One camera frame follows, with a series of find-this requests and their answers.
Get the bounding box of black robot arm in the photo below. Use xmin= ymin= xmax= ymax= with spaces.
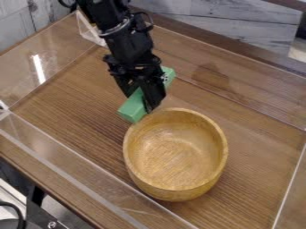
xmin=57 ymin=0 xmax=165 ymax=113

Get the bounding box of black cable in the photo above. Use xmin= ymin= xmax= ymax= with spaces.
xmin=0 ymin=199 xmax=27 ymax=229

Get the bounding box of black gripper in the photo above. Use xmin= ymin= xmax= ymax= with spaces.
xmin=102 ymin=41 xmax=165 ymax=113

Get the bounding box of brown wooden bowl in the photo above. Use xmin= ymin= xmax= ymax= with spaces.
xmin=122 ymin=107 xmax=228 ymax=202

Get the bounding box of clear acrylic corner bracket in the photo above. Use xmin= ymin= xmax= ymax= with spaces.
xmin=74 ymin=11 xmax=108 ymax=47

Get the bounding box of green rectangular block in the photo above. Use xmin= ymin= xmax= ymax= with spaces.
xmin=117 ymin=66 xmax=174 ymax=123

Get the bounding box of black table leg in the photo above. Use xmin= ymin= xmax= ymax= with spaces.
xmin=27 ymin=185 xmax=46 ymax=207

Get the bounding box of black metal base plate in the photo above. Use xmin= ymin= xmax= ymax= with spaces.
xmin=26 ymin=206 xmax=69 ymax=229

